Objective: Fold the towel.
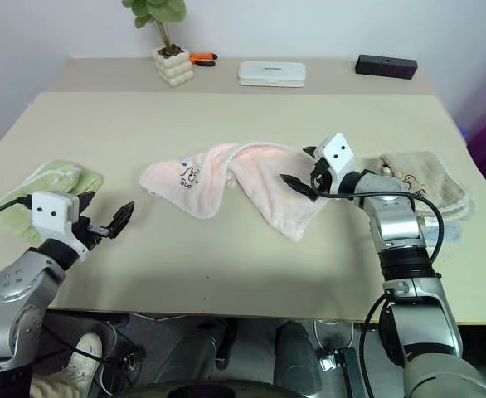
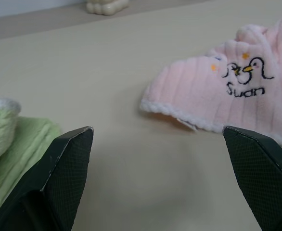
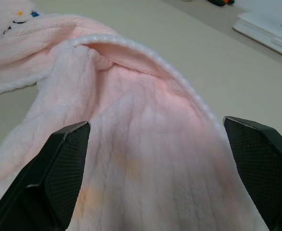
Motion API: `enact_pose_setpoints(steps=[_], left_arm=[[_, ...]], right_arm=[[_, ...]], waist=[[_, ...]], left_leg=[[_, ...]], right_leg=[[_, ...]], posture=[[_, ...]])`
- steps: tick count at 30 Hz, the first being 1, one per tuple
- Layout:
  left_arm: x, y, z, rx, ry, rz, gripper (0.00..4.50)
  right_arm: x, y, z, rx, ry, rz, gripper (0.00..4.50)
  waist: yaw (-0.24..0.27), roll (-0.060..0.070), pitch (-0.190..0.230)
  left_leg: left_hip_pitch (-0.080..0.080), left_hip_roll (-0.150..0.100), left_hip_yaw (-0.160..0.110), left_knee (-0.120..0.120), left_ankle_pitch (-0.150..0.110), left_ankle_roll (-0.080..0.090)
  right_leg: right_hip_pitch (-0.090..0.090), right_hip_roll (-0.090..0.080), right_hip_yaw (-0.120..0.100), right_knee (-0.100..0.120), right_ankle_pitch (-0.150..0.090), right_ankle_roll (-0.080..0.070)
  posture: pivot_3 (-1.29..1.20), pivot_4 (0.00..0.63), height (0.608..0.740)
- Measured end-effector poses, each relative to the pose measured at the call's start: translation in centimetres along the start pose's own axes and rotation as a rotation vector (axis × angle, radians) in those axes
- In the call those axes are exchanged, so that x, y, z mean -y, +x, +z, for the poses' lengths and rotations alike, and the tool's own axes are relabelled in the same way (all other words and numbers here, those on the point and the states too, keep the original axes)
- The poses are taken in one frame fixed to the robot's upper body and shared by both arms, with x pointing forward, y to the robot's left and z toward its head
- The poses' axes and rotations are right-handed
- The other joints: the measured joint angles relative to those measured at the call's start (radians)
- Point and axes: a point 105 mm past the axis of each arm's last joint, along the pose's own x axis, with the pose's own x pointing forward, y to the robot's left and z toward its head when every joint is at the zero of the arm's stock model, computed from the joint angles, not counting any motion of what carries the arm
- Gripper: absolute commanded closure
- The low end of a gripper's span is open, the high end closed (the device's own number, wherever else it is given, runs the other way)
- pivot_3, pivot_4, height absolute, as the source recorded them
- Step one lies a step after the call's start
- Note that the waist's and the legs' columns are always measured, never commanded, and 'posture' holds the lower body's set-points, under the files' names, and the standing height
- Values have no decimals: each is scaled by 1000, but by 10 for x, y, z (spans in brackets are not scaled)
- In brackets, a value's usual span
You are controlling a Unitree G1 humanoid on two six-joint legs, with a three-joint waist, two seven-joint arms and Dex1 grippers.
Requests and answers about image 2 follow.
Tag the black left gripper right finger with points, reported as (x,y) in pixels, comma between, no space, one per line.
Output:
(261,178)

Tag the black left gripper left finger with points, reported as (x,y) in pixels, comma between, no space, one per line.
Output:
(59,178)

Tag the light green ribbed towel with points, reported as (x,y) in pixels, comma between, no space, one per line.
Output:
(13,144)

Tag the pink swan embroidered towel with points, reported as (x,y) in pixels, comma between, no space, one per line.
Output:
(203,84)

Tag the cream ceramic figurine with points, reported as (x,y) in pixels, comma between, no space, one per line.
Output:
(106,6)

